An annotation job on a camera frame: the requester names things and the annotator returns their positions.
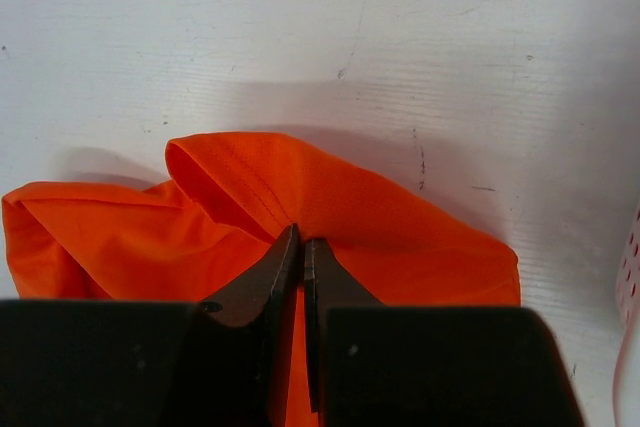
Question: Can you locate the orange t shirt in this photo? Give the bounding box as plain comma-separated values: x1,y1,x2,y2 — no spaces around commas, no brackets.
0,131,521,427

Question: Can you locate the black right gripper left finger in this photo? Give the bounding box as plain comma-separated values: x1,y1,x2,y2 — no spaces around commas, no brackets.
169,225,300,426

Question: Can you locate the white perforated plastic basket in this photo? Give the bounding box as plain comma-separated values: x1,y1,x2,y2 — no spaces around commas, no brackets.
613,207,640,427

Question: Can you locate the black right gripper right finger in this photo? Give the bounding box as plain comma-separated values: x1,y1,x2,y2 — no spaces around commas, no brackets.
303,239,383,426

